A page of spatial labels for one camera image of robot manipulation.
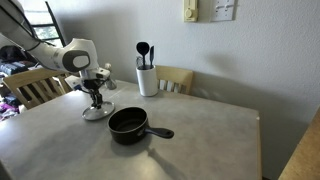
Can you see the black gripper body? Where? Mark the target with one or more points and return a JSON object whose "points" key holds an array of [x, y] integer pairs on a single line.
{"points": [[93, 79]]}

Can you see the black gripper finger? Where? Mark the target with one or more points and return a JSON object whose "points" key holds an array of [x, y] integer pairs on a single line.
{"points": [[93, 98], [99, 99]]}

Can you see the glass lid with black knob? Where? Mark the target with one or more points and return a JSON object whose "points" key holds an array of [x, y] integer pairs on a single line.
{"points": [[97, 113]]}

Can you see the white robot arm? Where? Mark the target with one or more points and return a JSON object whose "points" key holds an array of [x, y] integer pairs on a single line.
{"points": [[79, 55]]}

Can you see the white utensil holder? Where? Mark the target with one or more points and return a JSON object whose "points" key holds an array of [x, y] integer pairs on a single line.
{"points": [[147, 80]]}

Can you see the metal whisk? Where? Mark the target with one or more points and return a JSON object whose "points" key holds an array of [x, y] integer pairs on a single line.
{"points": [[139, 62]]}

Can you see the wooden chair at left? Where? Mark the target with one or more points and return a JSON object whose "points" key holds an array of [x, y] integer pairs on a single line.
{"points": [[35, 87]]}

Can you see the black spoon ladle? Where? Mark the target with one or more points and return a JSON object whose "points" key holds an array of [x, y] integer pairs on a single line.
{"points": [[143, 49]]}

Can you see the black spatula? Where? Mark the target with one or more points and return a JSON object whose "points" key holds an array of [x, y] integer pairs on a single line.
{"points": [[151, 56]]}

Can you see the beige thermostat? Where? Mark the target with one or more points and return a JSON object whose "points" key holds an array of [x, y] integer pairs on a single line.
{"points": [[190, 10]]}

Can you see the wooden furniture edge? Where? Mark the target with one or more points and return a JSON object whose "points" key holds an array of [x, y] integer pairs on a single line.
{"points": [[304, 164]]}

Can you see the black pot with handle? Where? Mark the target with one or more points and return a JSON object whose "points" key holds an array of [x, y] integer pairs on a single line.
{"points": [[130, 125]]}

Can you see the wooden chair at wall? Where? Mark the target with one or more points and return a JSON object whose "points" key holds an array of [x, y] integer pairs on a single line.
{"points": [[174, 79]]}

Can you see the white light switch plate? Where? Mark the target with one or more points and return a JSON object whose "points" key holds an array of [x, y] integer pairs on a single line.
{"points": [[222, 10]]}

